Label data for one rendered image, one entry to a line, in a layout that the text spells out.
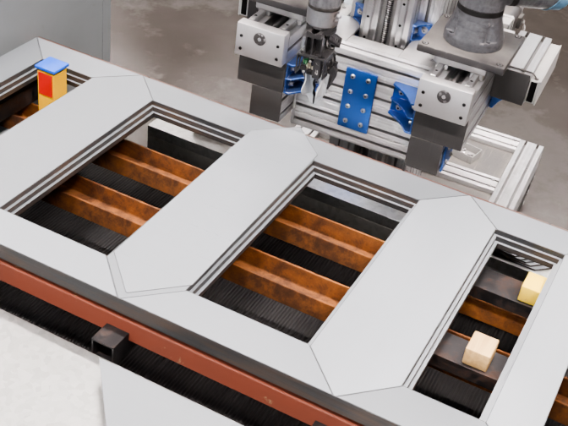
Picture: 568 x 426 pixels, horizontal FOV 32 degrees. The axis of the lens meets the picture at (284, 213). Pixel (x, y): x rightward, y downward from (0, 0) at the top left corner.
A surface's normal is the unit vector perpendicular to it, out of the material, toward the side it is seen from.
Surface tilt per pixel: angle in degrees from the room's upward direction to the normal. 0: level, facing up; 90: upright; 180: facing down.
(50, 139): 0
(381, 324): 0
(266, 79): 90
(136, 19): 0
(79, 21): 90
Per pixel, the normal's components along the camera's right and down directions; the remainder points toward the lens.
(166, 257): 0.11, -0.80
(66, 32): 0.88, 0.35
